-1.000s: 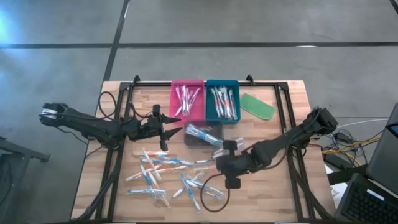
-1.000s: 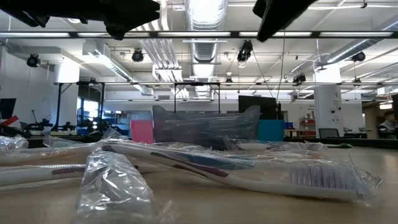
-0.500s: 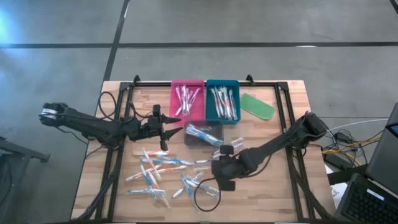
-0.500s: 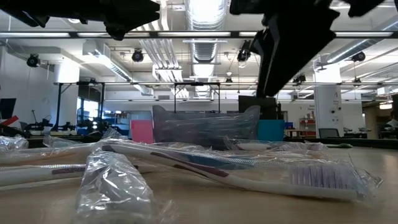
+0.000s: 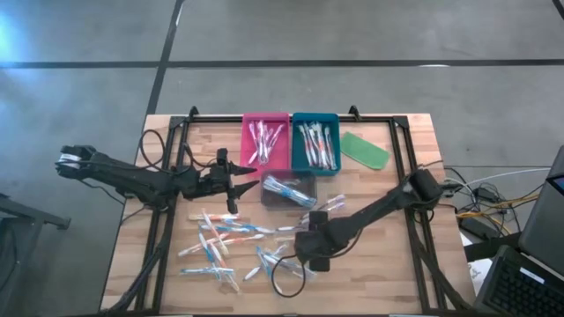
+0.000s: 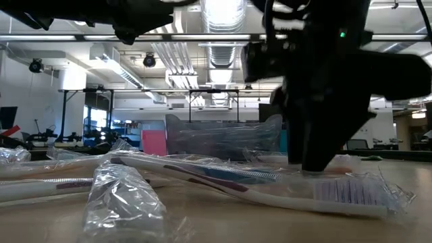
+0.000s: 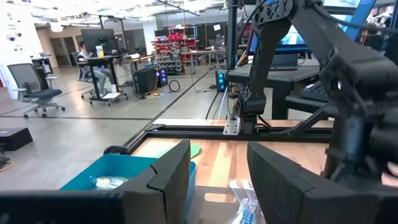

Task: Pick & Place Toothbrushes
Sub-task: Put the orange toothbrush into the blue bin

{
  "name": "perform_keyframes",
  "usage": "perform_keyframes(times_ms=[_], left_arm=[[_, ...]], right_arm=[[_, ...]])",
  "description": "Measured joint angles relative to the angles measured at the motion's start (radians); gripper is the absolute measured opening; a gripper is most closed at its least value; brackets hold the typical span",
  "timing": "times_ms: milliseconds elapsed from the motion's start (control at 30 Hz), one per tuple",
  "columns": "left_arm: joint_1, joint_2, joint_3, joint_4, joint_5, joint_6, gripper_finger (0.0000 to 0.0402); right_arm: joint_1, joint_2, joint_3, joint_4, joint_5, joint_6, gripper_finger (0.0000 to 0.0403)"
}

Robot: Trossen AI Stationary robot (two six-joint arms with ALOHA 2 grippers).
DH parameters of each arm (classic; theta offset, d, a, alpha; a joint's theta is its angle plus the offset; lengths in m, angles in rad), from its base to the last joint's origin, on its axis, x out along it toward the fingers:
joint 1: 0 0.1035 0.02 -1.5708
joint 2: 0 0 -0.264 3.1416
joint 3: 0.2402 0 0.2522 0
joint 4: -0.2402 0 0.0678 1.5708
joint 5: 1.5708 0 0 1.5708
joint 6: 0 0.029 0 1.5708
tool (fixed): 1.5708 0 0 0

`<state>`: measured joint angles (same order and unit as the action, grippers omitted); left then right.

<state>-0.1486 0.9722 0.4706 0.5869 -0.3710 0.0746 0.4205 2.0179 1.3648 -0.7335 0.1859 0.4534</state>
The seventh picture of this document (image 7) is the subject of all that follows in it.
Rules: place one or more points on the person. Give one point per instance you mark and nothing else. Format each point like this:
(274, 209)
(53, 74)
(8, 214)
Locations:
(84, 56)

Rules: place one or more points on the black floor box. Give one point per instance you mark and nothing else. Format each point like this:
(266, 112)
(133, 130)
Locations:
(15, 138)

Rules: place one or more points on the black aluminium rig frame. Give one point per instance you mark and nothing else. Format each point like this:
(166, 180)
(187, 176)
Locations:
(202, 132)

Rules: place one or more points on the desk with black legs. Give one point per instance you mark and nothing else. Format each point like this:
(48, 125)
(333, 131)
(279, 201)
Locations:
(99, 60)

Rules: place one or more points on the round ceiling lamp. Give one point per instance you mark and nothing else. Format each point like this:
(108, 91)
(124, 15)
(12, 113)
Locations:
(56, 27)

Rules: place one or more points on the black monitor desk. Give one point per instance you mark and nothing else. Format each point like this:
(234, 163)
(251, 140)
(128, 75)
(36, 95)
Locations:
(295, 74)

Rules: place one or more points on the black computer case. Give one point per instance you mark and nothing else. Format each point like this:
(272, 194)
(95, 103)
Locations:
(144, 81)

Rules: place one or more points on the white pillar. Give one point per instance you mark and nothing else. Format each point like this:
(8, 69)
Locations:
(15, 46)

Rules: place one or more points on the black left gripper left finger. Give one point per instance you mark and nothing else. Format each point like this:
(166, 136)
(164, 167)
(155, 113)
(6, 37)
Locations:
(161, 193)

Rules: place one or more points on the yellow and white box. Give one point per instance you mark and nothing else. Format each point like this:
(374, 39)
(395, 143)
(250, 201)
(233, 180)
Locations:
(99, 51)

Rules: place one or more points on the computer tower with blue lights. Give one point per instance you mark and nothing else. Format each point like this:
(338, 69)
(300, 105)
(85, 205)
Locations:
(161, 77)

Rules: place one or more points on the blue toothbrush in clear wrapper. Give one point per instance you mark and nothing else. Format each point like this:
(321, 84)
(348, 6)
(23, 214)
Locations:
(245, 214)

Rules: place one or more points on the red shelving unit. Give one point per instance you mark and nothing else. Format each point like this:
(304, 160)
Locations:
(174, 46)

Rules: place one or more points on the large black monitor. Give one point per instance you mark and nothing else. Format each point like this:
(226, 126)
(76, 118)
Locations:
(93, 39)

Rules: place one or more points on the teal plastic bin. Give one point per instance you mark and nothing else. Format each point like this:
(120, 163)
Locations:
(93, 168)

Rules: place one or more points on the computer monitor with blue screen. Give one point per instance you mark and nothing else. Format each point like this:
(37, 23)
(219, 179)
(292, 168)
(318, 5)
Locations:
(293, 39)

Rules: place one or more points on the black cart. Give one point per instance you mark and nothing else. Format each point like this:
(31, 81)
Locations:
(43, 68)

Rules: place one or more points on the black keyboard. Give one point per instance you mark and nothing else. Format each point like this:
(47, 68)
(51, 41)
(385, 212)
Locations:
(314, 91)

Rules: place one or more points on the black side table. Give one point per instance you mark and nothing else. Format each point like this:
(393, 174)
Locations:
(304, 104)

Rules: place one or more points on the grey office chair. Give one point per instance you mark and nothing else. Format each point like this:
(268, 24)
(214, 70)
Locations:
(75, 62)
(25, 76)

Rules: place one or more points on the clear plastic bin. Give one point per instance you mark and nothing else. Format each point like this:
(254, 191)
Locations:
(211, 214)

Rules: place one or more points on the green plastic lid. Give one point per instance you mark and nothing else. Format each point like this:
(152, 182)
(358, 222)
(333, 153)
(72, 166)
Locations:
(194, 151)

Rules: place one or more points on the grey work table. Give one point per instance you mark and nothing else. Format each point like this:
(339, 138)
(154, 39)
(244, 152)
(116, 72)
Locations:
(202, 52)

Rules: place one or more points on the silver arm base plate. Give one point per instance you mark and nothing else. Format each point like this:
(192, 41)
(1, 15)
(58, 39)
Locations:
(231, 127)

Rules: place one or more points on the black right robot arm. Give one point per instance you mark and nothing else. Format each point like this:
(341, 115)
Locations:
(267, 62)

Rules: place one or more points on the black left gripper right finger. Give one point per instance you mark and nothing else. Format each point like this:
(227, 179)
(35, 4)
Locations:
(286, 193)

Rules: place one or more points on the wooden top desk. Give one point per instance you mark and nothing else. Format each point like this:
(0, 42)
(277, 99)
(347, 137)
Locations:
(140, 58)

